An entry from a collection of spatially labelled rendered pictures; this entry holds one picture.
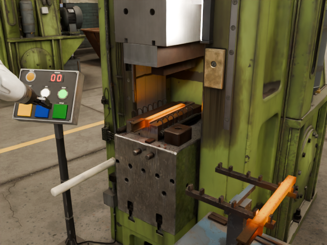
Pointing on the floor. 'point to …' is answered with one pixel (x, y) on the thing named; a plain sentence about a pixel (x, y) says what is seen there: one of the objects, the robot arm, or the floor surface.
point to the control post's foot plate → (74, 241)
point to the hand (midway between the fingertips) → (46, 105)
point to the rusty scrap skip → (93, 38)
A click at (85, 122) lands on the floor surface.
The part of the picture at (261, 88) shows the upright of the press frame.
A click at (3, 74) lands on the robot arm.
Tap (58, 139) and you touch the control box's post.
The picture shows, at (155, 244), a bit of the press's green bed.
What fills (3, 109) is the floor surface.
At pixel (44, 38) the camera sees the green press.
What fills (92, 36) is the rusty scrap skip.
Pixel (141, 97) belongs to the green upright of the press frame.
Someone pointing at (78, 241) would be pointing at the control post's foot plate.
